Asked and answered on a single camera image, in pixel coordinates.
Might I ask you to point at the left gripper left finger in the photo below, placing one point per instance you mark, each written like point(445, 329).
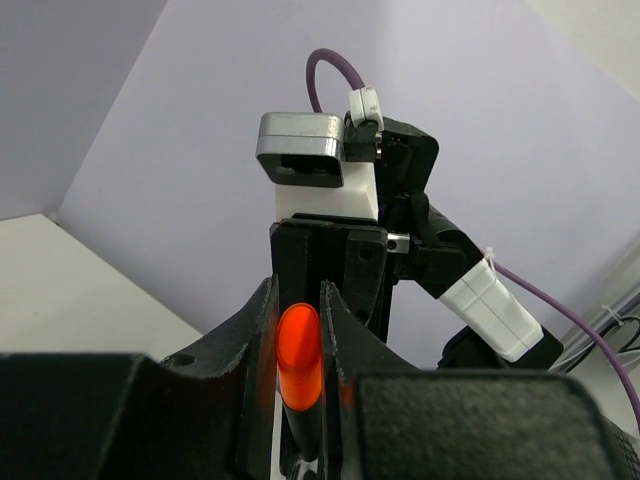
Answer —
point(206, 411)

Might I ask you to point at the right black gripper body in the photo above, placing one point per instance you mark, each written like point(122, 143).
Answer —
point(365, 262)

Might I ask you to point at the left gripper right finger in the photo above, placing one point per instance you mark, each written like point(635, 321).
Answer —
point(386, 419)

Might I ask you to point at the black orange highlighter pen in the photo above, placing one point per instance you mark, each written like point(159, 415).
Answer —
point(300, 434)

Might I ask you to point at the orange highlighter cap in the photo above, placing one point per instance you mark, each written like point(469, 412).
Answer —
point(299, 356)

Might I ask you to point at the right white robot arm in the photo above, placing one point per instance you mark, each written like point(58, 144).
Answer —
point(498, 331)

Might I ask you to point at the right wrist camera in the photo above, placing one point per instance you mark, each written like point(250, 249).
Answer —
point(304, 156)

